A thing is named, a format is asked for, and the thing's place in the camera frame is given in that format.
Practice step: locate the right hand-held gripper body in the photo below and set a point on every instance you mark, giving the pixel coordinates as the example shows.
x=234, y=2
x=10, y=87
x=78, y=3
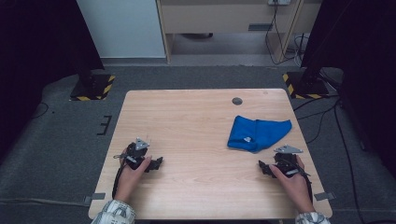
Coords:
x=286, y=160

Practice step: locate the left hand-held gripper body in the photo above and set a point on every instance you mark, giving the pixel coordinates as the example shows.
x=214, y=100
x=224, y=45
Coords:
x=138, y=149

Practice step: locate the blue microfibre cloth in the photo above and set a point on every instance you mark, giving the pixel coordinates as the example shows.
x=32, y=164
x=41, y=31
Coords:
x=258, y=133

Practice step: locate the person's left hand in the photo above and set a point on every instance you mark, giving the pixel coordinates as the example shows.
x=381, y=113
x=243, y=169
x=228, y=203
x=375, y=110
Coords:
x=130, y=180

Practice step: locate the person's right hand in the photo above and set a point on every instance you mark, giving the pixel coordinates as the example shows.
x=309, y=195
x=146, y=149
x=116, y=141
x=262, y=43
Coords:
x=294, y=186

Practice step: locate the grey tape strip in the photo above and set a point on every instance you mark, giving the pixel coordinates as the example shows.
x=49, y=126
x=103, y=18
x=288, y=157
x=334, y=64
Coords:
x=324, y=196
x=96, y=196

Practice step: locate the grey round table grommet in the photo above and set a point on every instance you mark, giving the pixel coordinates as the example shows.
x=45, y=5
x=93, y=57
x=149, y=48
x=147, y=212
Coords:
x=237, y=101

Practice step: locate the black stand base striped edge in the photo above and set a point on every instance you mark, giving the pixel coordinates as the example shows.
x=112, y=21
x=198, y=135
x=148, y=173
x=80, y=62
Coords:
x=306, y=85
x=93, y=88

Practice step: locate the white panel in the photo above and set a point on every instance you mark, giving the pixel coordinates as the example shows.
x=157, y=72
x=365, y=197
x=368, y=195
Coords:
x=121, y=28

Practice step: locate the black curtain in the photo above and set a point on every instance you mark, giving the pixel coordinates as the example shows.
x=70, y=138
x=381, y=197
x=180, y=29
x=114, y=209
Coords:
x=37, y=46
x=364, y=56

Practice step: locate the grey rectangular desk plate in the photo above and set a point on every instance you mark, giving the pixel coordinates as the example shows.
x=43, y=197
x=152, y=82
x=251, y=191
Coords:
x=260, y=27

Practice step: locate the light wooden desk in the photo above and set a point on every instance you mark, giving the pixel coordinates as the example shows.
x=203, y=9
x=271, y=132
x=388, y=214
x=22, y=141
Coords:
x=211, y=18

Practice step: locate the white power strip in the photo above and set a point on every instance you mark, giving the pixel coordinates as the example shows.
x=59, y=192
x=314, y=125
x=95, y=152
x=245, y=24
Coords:
x=279, y=2

